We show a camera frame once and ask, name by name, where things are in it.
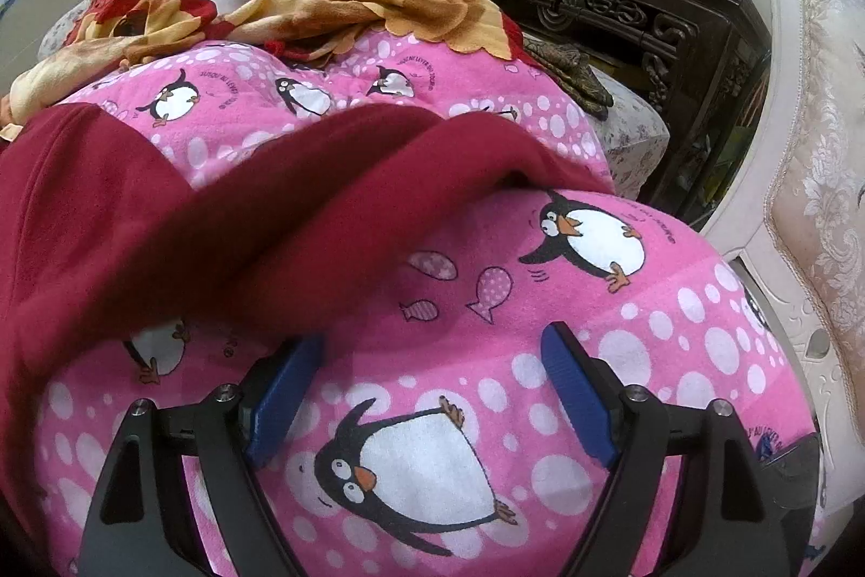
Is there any dark red garment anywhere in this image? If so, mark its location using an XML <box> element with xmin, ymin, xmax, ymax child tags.
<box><xmin>2</xmin><ymin>104</ymin><xmax>613</xmax><ymax>533</ymax></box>

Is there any pink penguin blanket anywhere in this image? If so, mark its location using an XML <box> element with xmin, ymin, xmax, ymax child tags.
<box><xmin>78</xmin><ymin>31</ymin><xmax>815</xmax><ymax>575</ymax></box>

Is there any cream ornate armchair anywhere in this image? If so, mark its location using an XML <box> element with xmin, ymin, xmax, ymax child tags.
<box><xmin>704</xmin><ymin>0</ymin><xmax>863</xmax><ymax>511</ymax></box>

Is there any dark carved wooden cabinet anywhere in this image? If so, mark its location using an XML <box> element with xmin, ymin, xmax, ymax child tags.
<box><xmin>494</xmin><ymin>0</ymin><xmax>770</xmax><ymax>228</ymax></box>

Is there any red yellow floral blanket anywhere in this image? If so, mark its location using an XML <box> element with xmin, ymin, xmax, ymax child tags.
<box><xmin>2</xmin><ymin>0</ymin><xmax>522</xmax><ymax>142</ymax></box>

